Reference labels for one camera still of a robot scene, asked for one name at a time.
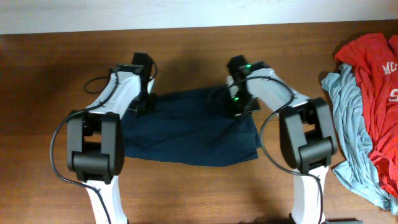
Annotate navy blue shorts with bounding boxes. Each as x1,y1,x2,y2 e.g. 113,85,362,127
121,85,261,167

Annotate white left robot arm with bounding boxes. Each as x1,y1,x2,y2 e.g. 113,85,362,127
67,52,157,223

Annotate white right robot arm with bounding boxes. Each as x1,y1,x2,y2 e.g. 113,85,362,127
226,55,338,223

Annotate light blue shirt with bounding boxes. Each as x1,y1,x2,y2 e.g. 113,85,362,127
321,63,397,215

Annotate red printed shirt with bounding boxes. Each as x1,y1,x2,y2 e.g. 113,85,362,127
334,33,397,197

